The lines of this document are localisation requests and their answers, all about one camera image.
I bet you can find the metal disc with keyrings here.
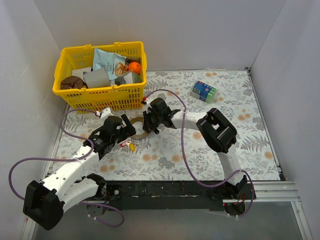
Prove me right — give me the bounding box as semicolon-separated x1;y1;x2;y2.
130;117;149;139

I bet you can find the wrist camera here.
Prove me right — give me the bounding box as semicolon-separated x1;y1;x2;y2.
140;97;152;105
95;107;114;120

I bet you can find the orange fruit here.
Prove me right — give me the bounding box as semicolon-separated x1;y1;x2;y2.
128;62;142;75

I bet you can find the light blue chips bag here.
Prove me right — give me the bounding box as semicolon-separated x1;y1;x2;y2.
93;47;128;81

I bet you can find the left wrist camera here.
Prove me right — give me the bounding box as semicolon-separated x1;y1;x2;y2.
95;107;114;120

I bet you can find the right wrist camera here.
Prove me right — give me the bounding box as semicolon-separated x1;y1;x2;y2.
140;97;152;105

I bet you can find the yellow plastic basket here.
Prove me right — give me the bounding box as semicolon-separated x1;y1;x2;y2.
52;41;147;111

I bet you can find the white box in basket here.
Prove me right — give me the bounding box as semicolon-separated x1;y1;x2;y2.
71;67;92;78

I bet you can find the aluminium frame rail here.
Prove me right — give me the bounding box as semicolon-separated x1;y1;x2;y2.
222;181;301;203

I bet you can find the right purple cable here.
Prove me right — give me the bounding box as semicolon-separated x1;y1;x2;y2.
142;89;256;219

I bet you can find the blue green sponge pack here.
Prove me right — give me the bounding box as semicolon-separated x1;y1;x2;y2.
191;81;217;104

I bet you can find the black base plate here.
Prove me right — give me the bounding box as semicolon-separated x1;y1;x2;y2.
77;179;257;212

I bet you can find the brown round pastry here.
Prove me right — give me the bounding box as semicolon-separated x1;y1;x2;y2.
60;75;86;90

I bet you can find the floral table mat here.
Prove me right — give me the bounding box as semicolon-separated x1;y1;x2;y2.
49;70;281;181

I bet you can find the grey paper cup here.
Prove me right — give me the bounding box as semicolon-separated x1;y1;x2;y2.
83;68;111;89

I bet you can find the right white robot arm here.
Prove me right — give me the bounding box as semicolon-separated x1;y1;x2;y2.
141;97;255;200

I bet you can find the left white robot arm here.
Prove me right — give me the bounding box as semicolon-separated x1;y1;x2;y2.
23;114;136;230

